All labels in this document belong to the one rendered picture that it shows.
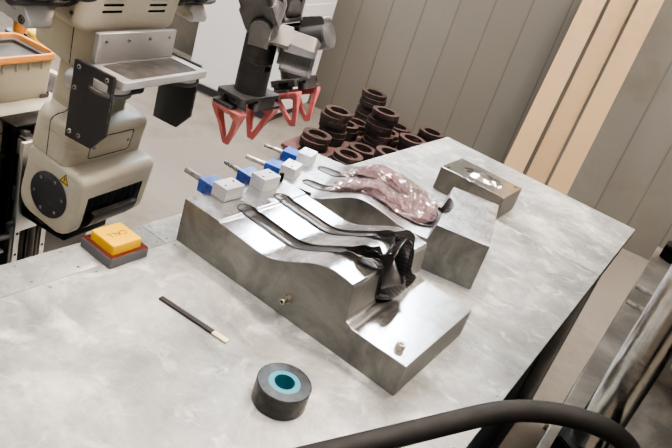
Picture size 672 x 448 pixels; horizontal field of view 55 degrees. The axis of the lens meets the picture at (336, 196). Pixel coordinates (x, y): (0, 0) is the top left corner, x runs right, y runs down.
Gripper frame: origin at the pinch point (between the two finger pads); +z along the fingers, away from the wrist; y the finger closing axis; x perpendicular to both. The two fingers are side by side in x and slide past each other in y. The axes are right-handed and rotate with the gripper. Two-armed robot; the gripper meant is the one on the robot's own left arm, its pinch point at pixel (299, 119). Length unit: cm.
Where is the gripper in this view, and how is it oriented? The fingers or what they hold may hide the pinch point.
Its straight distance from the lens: 144.8
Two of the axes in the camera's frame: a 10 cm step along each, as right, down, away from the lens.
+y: 4.3, -2.6, 8.7
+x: -9.0, 0.0, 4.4
